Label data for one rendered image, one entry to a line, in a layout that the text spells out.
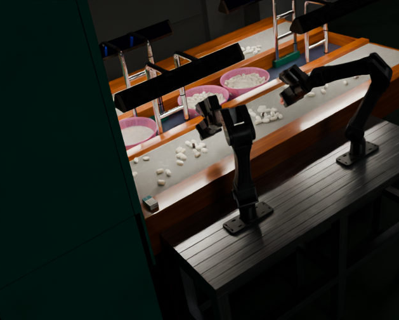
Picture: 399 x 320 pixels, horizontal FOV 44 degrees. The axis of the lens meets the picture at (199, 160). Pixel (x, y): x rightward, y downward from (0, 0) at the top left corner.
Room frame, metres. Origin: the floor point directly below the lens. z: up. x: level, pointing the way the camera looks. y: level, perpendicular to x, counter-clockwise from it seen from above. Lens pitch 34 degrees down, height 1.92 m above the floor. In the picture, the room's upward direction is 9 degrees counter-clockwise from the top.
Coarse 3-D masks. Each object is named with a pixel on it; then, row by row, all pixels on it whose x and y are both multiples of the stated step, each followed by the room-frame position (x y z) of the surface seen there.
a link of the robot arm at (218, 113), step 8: (216, 112) 1.61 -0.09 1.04; (224, 112) 1.46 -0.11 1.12; (232, 112) 1.49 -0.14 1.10; (240, 112) 1.46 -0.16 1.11; (248, 112) 1.46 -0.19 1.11; (216, 120) 1.61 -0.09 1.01; (224, 120) 1.44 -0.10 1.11; (232, 120) 1.44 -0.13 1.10; (240, 120) 1.48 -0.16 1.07; (248, 120) 1.44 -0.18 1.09; (224, 128) 1.45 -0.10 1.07; (232, 144) 1.40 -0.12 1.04
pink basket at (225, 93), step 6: (186, 90) 2.42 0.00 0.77; (192, 90) 2.43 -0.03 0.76; (198, 90) 2.43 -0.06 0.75; (204, 90) 2.43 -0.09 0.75; (210, 90) 2.42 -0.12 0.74; (216, 90) 2.40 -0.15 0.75; (222, 90) 2.37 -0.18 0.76; (192, 96) 2.41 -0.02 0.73; (228, 96) 2.27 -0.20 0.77; (180, 102) 2.33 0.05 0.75; (222, 102) 2.21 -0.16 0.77; (192, 114) 2.21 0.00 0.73; (198, 114) 2.20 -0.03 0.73
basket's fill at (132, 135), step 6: (132, 126) 2.19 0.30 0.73; (138, 126) 2.19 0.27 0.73; (144, 126) 2.17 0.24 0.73; (126, 132) 2.15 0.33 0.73; (132, 132) 2.12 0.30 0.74; (138, 132) 2.12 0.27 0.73; (144, 132) 2.12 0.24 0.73; (150, 132) 2.10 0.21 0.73; (126, 138) 2.07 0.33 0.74; (132, 138) 2.06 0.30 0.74; (138, 138) 2.05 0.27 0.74; (144, 138) 2.05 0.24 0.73; (126, 144) 2.03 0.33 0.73
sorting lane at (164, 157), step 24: (360, 48) 2.65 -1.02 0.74; (384, 48) 2.59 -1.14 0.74; (264, 96) 2.26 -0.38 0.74; (336, 96) 2.14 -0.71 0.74; (288, 120) 1.99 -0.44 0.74; (168, 144) 1.95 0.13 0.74; (216, 144) 1.88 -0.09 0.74; (144, 168) 1.79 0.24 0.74; (168, 168) 1.76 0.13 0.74; (192, 168) 1.73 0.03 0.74; (144, 192) 1.61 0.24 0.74
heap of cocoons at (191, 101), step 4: (204, 92) 2.41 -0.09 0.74; (208, 92) 2.40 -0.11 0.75; (196, 96) 2.40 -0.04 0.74; (200, 96) 2.39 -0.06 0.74; (204, 96) 2.37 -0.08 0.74; (208, 96) 2.36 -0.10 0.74; (220, 96) 2.34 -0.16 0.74; (188, 100) 2.36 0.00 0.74; (192, 100) 2.34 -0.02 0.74; (196, 100) 2.34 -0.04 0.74; (200, 100) 2.34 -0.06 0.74; (220, 100) 2.29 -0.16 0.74; (224, 100) 2.29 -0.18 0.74; (188, 104) 2.31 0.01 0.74; (192, 104) 2.30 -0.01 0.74; (188, 108) 2.26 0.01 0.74; (192, 108) 2.27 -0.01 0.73
